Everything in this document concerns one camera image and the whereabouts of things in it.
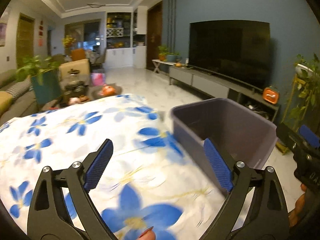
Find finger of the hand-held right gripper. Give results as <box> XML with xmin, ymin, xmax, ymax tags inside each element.
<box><xmin>299</xmin><ymin>125</ymin><xmax>320</xmax><ymax>148</ymax></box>
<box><xmin>276</xmin><ymin>122</ymin><xmax>301</xmax><ymax>153</ymax></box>

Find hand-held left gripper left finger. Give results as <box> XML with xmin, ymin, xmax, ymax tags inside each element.
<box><xmin>27</xmin><ymin>139</ymin><xmax>118</xmax><ymax>240</ymax></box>

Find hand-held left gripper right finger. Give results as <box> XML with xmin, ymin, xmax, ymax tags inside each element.
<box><xmin>200</xmin><ymin>138</ymin><xmax>290</xmax><ymax>240</ymax></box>

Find purple plastic bin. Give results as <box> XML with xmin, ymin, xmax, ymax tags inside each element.
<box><xmin>170</xmin><ymin>98</ymin><xmax>278</xmax><ymax>197</ymax></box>

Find person's right hand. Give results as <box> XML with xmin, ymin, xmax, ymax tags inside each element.
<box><xmin>287</xmin><ymin>183</ymin><xmax>308</xmax><ymax>228</ymax></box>

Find person's left hand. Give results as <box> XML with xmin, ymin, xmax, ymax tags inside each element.
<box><xmin>139</xmin><ymin>226</ymin><xmax>157</xmax><ymax>240</ymax></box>

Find blue floral white blanket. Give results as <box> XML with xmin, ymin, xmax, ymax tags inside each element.
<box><xmin>0</xmin><ymin>94</ymin><xmax>250</xmax><ymax>240</ymax></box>

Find trailing plant on gold stand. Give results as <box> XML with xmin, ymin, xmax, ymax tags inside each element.
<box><xmin>282</xmin><ymin>54</ymin><xmax>320</xmax><ymax>153</ymax></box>

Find orange speaker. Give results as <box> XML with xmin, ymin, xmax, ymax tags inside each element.
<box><xmin>262</xmin><ymin>86</ymin><xmax>280</xmax><ymax>105</ymax></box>

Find dark fruit plate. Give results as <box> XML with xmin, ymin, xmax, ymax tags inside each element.
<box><xmin>91</xmin><ymin>86</ymin><xmax>123</xmax><ymax>98</ymax></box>

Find dark tea set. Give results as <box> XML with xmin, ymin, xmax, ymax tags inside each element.
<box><xmin>64</xmin><ymin>68</ymin><xmax>87</xmax><ymax>98</ymax></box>

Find pink gift bag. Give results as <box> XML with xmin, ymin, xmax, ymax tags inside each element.
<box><xmin>90</xmin><ymin>72</ymin><xmax>105</xmax><ymax>87</ymax></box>

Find grey television stand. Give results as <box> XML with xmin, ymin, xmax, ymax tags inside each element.
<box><xmin>169</xmin><ymin>65</ymin><xmax>282</xmax><ymax>124</ymax></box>

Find potted plant in teal pot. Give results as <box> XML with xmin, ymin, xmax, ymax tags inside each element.
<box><xmin>15</xmin><ymin>55</ymin><xmax>62</xmax><ymax>105</ymax></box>

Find grey sofa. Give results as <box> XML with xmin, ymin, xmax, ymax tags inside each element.
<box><xmin>0</xmin><ymin>59</ymin><xmax>90</xmax><ymax>125</ymax></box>

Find black television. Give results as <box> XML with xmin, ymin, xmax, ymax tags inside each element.
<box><xmin>188</xmin><ymin>20</ymin><xmax>272</xmax><ymax>90</ymax></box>

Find white display cabinet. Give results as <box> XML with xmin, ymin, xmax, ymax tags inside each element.
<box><xmin>104</xmin><ymin>11</ymin><xmax>148</xmax><ymax>68</ymax></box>

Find small houndstooth pillow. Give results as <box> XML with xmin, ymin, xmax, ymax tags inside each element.
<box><xmin>5</xmin><ymin>80</ymin><xmax>32</xmax><ymax>97</ymax></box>

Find orange dining chair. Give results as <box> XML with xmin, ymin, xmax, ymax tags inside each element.
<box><xmin>71</xmin><ymin>49</ymin><xmax>86</xmax><ymax>62</ymax></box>

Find yellow cushion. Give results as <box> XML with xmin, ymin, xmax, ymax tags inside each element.
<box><xmin>0</xmin><ymin>91</ymin><xmax>13</xmax><ymax>110</ymax></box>

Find small plant in blue pot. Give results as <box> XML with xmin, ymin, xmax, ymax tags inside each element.
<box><xmin>166</xmin><ymin>52</ymin><xmax>181</xmax><ymax>63</ymax></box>

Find white folding side table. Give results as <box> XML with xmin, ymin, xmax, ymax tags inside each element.
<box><xmin>152</xmin><ymin>59</ymin><xmax>173</xmax><ymax>74</ymax></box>

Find small plant in orange pot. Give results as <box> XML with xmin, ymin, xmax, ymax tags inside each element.
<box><xmin>157</xmin><ymin>45</ymin><xmax>169</xmax><ymax>61</ymax></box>

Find yellow flower bouquet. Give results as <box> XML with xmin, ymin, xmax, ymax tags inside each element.
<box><xmin>62</xmin><ymin>36</ymin><xmax>75</xmax><ymax>48</ymax></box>

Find dark balcony window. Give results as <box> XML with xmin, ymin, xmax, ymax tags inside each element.
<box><xmin>64</xmin><ymin>20</ymin><xmax>104</xmax><ymax>55</ymax></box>

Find dark wooden door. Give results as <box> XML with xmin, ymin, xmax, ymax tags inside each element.
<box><xmin>146</xmin><ymin>0</ymin><xmax>163</xmax><ymax>70</ymax></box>

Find light wooden door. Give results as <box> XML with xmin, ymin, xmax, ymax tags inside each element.
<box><xmin>16</xmin><ymin>12</ymin><xmax>35</xmax><ymax>67</ymax></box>

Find purple abstract painting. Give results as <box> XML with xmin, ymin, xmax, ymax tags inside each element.
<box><xmin>0</xmin><ymin>7</ymin><xmax>10</xmax><ymax>47</ymax></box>

